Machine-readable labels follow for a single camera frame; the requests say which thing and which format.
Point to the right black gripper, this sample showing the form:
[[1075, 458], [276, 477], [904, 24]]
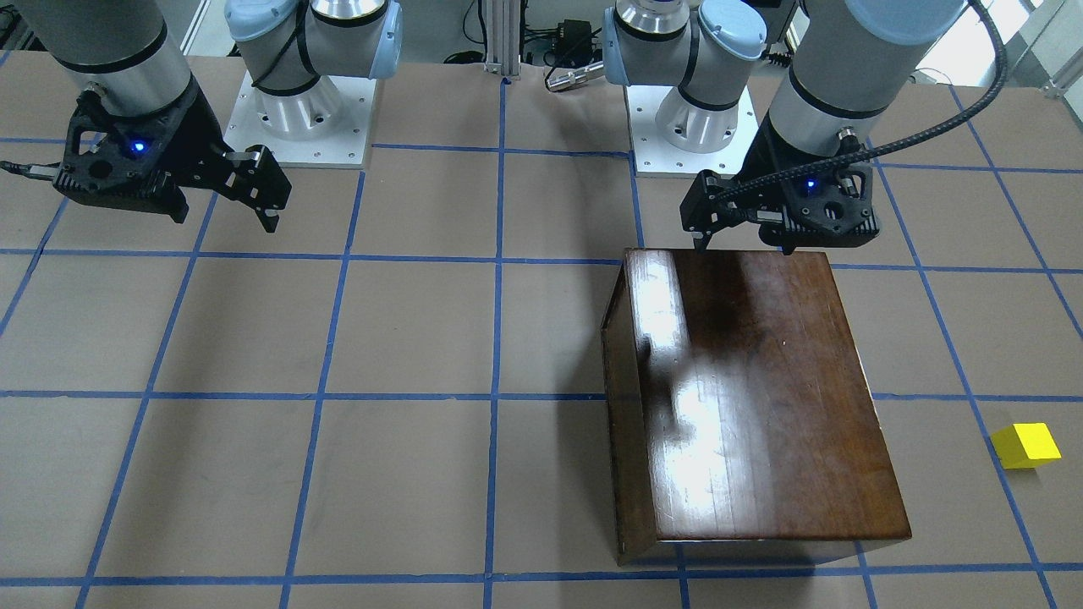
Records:
[[197, 127]]

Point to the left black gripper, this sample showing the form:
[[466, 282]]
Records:
[[764, 161]]

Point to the dark wooden drawer box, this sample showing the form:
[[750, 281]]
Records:
[[739, 415]]

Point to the yellow block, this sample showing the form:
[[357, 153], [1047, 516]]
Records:
[[1025, 445]]

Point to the silver cylinder connector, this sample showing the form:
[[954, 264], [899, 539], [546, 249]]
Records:
[[558, 83]]

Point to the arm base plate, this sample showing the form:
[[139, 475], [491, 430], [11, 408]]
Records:
[[328, 126], [672, 138]]

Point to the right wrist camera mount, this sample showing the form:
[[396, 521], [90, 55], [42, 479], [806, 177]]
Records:
[[115, 162]]

